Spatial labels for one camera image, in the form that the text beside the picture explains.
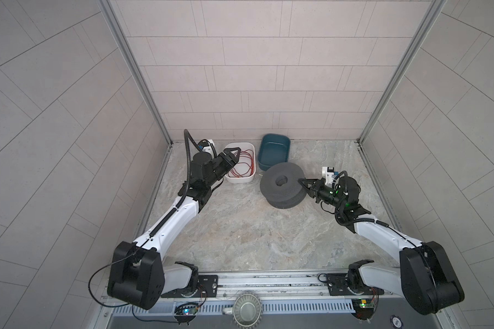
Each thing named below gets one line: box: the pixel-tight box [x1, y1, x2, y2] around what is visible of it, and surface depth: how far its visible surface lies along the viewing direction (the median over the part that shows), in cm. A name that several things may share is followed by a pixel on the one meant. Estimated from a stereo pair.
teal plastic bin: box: [257, 132, 291, 171], surface depth 115 cm
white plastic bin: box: [223, 142, 256, 184], surface depth 105 cm
